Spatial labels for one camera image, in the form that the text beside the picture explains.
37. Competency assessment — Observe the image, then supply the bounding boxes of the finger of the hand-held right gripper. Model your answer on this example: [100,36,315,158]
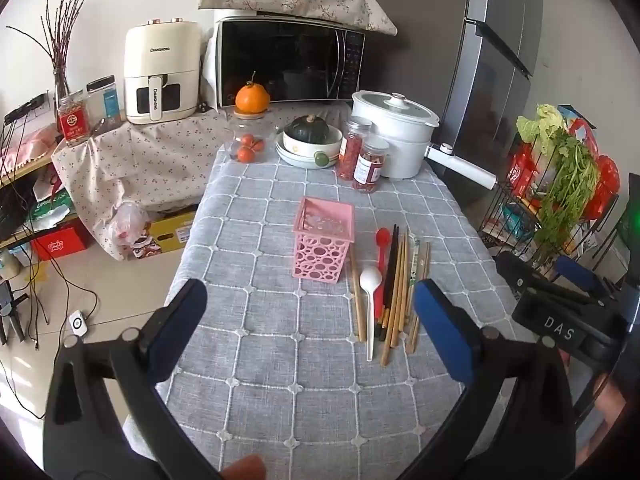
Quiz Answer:
[494,251,587,349]
[554,256,622,307]

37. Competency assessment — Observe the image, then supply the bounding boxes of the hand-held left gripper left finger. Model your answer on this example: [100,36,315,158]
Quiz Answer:
[44,278,223,480]

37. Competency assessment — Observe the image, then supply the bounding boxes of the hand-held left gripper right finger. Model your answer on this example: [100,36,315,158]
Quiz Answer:
[413,279,581,480]

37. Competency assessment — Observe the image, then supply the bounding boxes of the white plastic spoon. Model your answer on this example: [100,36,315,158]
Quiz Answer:
[359,266,384,363]

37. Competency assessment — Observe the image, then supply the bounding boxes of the red plastic spoon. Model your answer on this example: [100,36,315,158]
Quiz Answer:
[375,227,392,321]

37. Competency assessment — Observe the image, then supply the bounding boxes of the pink perforated utensil basket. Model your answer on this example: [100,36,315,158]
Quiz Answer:
[292,196,356,282]

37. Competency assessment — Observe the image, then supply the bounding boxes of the person's right hand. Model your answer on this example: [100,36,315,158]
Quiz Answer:
[595,379,626,431]

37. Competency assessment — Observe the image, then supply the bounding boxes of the person's left hand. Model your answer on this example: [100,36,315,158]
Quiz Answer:
[227,455,266,480]

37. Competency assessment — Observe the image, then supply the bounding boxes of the green coriander bunch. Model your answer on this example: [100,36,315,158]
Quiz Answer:
[536,129,602,262]

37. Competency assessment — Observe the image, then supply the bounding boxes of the yellow cardboard box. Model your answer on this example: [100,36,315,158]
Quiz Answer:
[127,210,197,260]

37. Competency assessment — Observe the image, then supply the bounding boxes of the grey checked tablecloth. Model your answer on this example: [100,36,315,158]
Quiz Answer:
[122,152,601,480]

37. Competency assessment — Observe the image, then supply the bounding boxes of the clear plastic bag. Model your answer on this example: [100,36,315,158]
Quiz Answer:
[107,201,154,249]

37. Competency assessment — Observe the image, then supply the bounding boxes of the red snack packet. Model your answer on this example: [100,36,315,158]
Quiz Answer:
[507,142,544,197]

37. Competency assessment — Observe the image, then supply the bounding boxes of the red box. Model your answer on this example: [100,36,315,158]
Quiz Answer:
[30,224,91,262]

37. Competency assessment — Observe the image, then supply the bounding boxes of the napa cabbage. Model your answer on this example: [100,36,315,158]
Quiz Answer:
[516,103,567,144]

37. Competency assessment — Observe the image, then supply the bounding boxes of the floral cabinet cloth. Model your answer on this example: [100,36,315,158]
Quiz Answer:
[51,109,237,262]

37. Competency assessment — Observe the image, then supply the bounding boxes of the green and white carton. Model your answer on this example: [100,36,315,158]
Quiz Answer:
[29,186,77,227]

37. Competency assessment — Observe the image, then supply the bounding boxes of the labelled jar of red dates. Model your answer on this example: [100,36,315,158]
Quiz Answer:
[353,137,390,195]

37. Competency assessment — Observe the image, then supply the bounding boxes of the white electric cooking pot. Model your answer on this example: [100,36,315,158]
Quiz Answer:
[350,91,499,191]

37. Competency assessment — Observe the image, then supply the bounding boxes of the clear jar of goji berries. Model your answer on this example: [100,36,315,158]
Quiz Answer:
[339,115,374,181]

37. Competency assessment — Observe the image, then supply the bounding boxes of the glass jar with wooden lid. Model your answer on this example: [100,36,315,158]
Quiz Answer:
[224,108,272,164]

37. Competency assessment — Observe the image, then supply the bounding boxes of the stacked bowls with green squash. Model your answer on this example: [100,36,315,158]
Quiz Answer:
[275,139,344,170]

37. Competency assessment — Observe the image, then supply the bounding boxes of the white bowl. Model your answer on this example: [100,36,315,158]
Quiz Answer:
[282,125,344,154]

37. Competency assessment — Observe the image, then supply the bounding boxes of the white pot lid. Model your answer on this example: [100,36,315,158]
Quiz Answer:
[351,91,441,129]

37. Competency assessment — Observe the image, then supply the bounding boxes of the red label jar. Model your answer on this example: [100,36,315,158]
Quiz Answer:
[57,90,91,147]

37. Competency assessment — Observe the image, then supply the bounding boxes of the pink cloth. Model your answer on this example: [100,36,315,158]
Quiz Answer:
[0,126,67,177]

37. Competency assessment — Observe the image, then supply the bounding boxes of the blue label jar black lid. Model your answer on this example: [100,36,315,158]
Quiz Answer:
[85,75,122,126]

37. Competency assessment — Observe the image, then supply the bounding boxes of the dark green pumpkin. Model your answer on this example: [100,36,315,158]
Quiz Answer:
[284,114,329,142]

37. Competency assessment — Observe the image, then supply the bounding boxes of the large orange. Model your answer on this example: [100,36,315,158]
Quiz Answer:
[234,71,271,115]

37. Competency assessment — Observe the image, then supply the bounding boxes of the grey refrigerator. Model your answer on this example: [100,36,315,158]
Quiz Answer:
[357,0,547,211]

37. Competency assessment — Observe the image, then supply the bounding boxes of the cream air fryer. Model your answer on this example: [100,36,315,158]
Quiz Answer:
[123,18,202,125]

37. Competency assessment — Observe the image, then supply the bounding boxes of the glass vase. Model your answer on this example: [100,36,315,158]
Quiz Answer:
[52,66,77,111]

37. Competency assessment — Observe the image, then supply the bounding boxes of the black microwave oven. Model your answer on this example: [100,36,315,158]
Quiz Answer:
[214,9,367,109]

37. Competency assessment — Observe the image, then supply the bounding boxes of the bundle of dry twigs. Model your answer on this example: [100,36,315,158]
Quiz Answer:
[7,0,99,77]

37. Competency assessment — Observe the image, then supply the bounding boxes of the black wire rack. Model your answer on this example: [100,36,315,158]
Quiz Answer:
[477,144,622,282]

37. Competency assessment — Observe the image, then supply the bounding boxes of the black cables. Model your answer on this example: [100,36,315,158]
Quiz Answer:
[0,110,101,421]

